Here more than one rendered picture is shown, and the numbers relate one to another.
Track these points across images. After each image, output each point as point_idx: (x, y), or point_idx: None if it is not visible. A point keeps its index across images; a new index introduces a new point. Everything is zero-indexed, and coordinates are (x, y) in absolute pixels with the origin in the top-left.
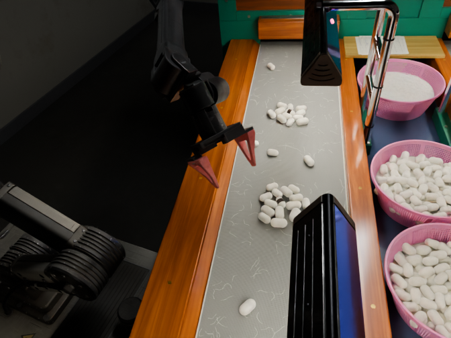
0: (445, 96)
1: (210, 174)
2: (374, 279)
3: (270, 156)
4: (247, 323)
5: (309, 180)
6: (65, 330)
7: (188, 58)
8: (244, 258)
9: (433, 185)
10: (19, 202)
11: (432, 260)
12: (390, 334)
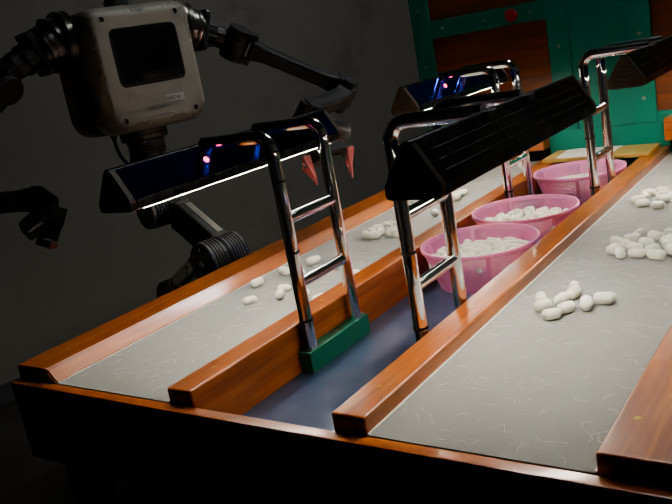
0: (606, 172)
1: (311, 169)
2: (415, 244)
3: None
4: (308, 268)
5: (425, 222)
6: None
7: (321, 105)
8: (333, 250)
9: (530, 217)
10: (188, 209)
11: (478, 244)
12: (398, 258)
